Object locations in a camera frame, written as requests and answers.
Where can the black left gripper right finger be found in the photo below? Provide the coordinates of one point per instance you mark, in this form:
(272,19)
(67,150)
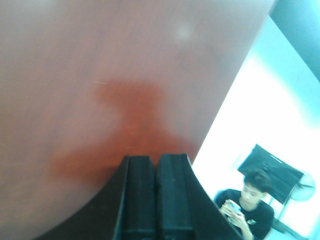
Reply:
(184,210)

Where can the smartphone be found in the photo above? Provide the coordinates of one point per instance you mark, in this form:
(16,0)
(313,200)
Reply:
(234,206)

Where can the brown wooden door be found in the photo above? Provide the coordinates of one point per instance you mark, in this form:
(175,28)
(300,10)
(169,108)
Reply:
(85,82)

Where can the black wall monitor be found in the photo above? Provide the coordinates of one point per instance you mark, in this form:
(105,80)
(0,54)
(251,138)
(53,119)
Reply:
(283,177)

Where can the person in black clothes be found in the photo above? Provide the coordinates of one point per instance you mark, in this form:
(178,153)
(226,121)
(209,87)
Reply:
(256,217)

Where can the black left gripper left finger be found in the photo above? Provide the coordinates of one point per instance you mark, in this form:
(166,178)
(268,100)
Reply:
(124,209)

